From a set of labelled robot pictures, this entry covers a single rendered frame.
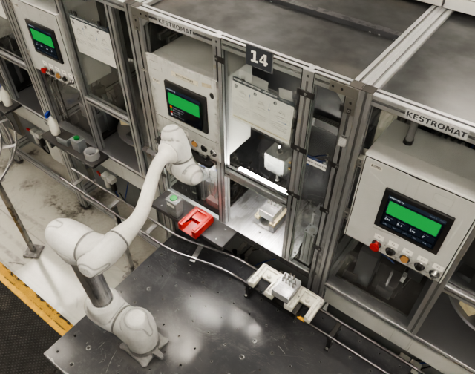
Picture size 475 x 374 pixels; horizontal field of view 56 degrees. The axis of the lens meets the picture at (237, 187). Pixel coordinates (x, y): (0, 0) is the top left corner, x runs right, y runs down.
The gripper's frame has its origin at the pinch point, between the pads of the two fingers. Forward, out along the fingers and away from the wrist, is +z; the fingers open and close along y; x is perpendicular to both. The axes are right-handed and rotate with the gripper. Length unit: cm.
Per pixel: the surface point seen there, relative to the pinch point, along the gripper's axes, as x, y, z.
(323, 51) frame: -65, 8, -79
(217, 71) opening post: -42, 20, -43
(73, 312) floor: 124, -55, 71
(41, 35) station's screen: -27, 51, 77
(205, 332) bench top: 67, -52, -45
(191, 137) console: -16.1, -4.8, -16.2
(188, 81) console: -35.2, 19.5, -26.3
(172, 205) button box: 20.2, -28.8, 0.5
